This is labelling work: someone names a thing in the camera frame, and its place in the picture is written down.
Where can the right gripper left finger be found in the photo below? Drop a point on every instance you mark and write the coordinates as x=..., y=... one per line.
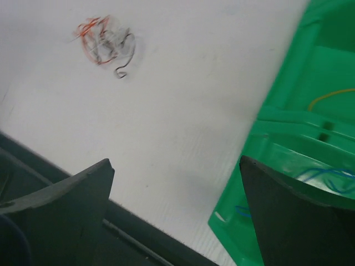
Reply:
x=59, y=224

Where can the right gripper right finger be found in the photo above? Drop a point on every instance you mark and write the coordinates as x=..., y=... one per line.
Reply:
x=296, y=223

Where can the green compartment tray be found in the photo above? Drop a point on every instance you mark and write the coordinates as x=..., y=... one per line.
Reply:
x=305, y=126

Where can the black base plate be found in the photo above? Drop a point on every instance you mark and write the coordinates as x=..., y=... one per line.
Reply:
x=125, y=239

